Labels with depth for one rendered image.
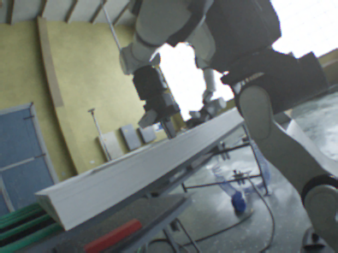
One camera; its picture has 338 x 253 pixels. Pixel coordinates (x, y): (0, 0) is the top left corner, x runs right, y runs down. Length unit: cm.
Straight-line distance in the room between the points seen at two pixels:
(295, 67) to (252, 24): 17
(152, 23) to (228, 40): 23
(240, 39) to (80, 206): 52
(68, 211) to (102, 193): 8
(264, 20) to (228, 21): 13
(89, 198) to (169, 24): 35
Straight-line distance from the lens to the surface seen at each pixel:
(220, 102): 97
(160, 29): 35
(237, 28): 52
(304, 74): 50
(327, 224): 62
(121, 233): 92
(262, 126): 51
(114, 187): 39
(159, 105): 51
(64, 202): 36
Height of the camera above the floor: 95
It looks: 2 degrees up
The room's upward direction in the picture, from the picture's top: 24 degrees counter-clockwise
